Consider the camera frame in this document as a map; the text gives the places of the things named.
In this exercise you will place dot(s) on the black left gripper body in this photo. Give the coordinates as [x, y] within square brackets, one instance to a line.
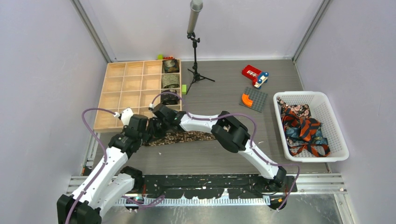
[145, 135]

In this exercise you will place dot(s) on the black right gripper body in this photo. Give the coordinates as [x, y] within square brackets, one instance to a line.
[159, 127]

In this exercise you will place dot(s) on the brown floral black tie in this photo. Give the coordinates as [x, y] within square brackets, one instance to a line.
[180, 137]

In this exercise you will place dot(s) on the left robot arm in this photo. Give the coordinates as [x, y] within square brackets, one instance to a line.
[110, 179]

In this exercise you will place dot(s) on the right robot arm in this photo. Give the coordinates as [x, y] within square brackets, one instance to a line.
[231, 134]

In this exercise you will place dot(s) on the black beige floral rolled tie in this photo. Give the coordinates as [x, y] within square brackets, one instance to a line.
[167, 98]

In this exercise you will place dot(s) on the olive patterned rolled tie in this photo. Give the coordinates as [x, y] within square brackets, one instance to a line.
[169, 81]

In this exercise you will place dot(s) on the wooden compartment tray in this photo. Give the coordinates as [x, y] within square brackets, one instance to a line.
[134, 85]

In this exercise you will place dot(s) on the dark gold rolled tie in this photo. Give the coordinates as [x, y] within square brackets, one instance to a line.
[171, 66]

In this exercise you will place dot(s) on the orange curved block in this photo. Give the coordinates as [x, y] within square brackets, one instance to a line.
[246, 100]

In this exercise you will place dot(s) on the black microphone tripod stand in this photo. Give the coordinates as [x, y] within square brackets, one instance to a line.
[196, 75]

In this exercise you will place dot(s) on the grey building baseplate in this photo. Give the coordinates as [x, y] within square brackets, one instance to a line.
[259, 99]

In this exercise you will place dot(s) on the red toy truck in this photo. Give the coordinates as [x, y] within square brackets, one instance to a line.
[257, 76]

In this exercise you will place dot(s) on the grey microphone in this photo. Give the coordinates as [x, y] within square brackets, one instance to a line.
[196, 6]

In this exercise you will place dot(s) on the blue patterned tie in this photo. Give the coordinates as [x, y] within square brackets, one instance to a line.
[293, 138]

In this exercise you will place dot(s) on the pink floral dark tie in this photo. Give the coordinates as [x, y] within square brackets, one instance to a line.
[302, 111]

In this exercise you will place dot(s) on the orange navy striped tie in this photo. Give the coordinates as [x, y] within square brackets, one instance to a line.
[307, 128]

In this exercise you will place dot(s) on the white plastic basket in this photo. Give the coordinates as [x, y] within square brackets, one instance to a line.
[322, 111]

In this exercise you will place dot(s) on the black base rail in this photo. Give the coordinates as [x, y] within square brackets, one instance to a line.
[237, 186]

